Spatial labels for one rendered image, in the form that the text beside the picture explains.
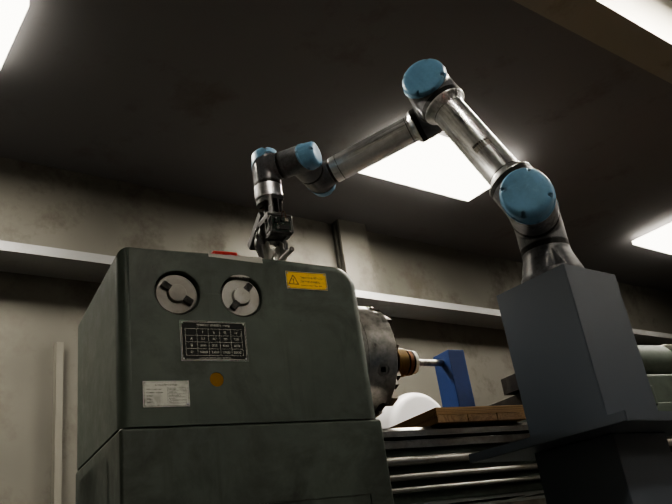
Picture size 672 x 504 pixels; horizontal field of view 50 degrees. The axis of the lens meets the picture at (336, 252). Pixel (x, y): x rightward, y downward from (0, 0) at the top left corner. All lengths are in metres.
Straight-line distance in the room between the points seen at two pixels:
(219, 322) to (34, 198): 3.60
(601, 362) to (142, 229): 4.09
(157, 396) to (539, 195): 0.92
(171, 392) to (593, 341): 0.89
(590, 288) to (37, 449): 3.52
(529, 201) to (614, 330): 0.34
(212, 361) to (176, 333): 0.10
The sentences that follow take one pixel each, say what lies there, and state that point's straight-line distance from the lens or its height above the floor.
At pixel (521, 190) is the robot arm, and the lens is 1.67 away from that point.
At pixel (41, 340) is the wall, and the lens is 4.75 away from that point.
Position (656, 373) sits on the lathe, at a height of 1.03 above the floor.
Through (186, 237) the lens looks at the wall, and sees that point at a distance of 5.42.
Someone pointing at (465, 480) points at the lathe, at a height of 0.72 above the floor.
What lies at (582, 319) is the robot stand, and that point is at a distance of 1.64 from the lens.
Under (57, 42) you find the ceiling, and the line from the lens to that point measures 4.25.
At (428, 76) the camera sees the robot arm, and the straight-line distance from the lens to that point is 1.87.
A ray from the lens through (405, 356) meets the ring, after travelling 2.10.
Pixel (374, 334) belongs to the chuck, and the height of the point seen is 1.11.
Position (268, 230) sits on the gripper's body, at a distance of 1.86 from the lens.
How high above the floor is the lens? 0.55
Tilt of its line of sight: 24 degrees up
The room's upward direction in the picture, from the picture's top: 9 degrees counter-clockwise
